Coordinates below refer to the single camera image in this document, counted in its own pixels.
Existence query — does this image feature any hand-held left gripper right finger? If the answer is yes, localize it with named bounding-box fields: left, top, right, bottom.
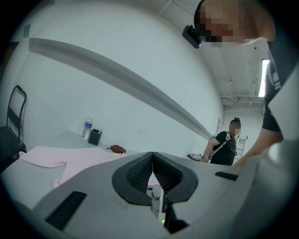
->
left=153, top=152, right=256, bottom=226

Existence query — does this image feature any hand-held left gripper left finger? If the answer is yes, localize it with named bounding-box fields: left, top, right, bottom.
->
left=32, top=151, right=168, bottom=239

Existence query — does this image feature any pink robe garment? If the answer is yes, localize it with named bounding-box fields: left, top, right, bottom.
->
left=20, top=146, right=128, bottom=190

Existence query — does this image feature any person's right forearm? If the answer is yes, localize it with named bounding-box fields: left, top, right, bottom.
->
left=232, top=127, right=285, bottom=169

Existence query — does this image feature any black square pen holder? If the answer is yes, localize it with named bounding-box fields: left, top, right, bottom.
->
left=88, top=128, right=103, bottom=147

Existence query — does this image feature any metal stepladder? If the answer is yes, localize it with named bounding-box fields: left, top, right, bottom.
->
left=235, top=135, right=249, bottom=162

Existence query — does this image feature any clear water bottle blue label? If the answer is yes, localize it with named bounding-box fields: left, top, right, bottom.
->
left=81, top=115, right=94, bottom=141

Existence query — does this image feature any black platform trolley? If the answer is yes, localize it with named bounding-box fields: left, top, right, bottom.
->
left=0, top=85, right=28, bottom=173

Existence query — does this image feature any person's black clothing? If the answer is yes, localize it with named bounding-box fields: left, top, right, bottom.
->
left=261, top=41, right=285, bottom=133

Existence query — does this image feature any long ceiling light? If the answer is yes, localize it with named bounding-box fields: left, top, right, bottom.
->
left=258, top=59, right=270, bottom=98

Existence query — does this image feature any person's head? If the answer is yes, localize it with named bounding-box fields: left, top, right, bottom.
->
left=195, top=0, right=278, bottom=46

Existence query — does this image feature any black head-worn camera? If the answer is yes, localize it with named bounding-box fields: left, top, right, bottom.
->
left=182, top=24, right=202, bottom=49

